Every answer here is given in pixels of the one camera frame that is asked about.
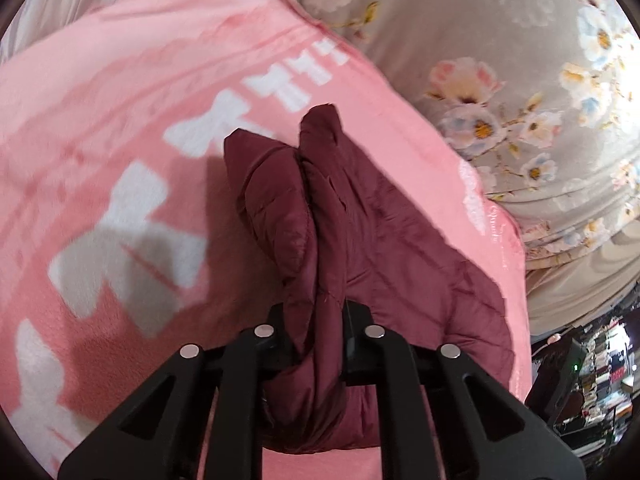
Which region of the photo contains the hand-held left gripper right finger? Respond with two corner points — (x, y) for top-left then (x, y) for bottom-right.
(344, 300), (587, 480)

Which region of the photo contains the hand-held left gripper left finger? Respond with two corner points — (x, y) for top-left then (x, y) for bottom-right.
(57, 304), (301, 480)

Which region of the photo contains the maroon puffer jacket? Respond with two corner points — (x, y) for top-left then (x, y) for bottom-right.
(222, 103), (516, 456)

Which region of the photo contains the black box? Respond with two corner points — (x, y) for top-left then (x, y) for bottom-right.
(525, 327), (587, 423)

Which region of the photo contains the pink printed blanket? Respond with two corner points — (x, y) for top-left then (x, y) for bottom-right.
(0, 0), (528, 480)

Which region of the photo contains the beige cloth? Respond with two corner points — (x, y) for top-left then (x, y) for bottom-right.
(522, 220), (640, 336)

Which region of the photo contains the dark cluttered shelf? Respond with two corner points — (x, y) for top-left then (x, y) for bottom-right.
(547, 305), (640, 458)

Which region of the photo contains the grey floral bed sheet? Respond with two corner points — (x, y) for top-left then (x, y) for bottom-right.
(220, 0), (640, 261)

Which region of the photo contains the white curtain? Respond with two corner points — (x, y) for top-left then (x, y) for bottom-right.
(0, 0), (171, 63)

